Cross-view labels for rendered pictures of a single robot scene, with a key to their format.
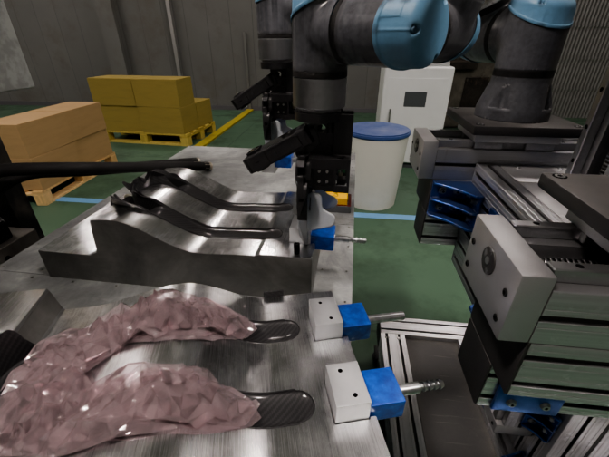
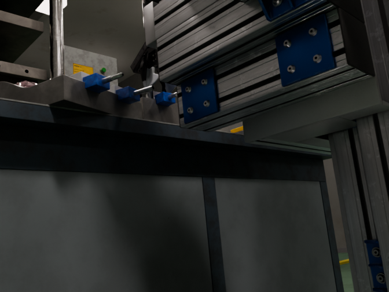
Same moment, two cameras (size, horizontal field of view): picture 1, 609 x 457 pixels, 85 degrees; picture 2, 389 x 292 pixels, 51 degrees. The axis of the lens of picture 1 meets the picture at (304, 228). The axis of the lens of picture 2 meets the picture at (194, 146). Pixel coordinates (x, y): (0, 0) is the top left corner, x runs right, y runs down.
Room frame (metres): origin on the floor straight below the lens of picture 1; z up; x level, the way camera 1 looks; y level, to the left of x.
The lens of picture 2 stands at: (-0.30, -0.76, 0.51)
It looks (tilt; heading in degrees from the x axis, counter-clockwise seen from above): 12 degrees up; 38
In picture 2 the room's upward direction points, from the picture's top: 5 degrees counter-clockwise
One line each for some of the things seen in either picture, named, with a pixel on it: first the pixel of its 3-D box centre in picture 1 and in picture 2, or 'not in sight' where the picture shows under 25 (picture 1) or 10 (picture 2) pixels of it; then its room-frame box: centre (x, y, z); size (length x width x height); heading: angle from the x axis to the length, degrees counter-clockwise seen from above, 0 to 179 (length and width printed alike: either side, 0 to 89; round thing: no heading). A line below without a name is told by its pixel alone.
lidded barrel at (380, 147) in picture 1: (373, 166); not in sight; (2.59, -0.56, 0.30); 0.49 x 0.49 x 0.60
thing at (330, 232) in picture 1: (328, 238); (167, 98); (0.50, -0.04, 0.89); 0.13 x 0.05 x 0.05; 82
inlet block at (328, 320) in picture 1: (358, 320); (131, 94); (0.34, -0.07, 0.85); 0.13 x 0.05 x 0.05; 99
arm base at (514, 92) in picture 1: (517, 92); not in sight; (0.79, -0.47, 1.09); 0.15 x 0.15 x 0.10
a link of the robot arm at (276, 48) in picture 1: (276, 51); not in sight; (0.81, 0.06, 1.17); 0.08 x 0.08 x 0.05
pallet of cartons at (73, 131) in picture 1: (40, 147); not in sight; (3.04, 2.43, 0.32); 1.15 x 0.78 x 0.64; 172
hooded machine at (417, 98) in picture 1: (410, 93); not in sight; (3.70, -1.11, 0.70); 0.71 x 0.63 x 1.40; 171
